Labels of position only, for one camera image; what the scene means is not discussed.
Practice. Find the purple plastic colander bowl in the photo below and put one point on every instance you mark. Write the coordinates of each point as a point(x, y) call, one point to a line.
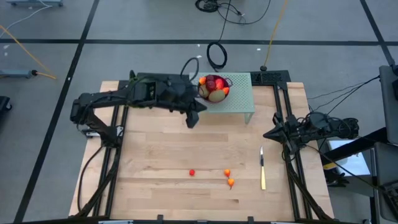
point(227, 82)

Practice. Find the orange red small pear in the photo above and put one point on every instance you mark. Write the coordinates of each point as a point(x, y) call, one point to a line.
point(227, 172)
point(230, 182)
point(226, 90)

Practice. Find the yellow orange small pear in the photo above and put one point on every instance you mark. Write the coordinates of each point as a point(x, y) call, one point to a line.
point(202, 81)

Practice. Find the large red orange mango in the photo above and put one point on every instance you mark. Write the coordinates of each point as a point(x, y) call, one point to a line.
point(219, 84)

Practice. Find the pale green perforated metal shelf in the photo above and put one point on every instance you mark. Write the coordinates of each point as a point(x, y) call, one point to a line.
point(241, 93)

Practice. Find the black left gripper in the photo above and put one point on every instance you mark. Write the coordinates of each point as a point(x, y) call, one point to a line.
point(174, 96)

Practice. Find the dark red pomegranate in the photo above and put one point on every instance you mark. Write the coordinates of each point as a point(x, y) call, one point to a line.
point(210, 77)
point(211, 86)

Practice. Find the grey floor bar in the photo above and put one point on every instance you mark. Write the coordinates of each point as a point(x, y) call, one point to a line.
point(15, 73)

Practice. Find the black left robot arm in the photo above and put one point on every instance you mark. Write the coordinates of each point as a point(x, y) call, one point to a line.
point(109, 96)

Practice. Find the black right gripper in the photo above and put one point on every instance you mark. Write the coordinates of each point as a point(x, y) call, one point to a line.
point(286, 137)

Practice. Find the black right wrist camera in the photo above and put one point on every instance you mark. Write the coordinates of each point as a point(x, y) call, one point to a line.
point(297, 129)

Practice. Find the small red orange fruit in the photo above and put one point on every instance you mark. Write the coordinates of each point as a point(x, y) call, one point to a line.
point(191, 172)

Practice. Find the white box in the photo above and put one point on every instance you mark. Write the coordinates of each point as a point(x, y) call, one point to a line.
point(351, 161)

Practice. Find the grey side desk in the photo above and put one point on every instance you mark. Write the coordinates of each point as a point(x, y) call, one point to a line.
point(390, 105)

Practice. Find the yellow fruit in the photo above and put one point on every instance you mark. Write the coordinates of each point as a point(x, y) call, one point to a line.
point(216, 96)

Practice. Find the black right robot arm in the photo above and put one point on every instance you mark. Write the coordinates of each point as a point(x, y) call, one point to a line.
point(335, 127)

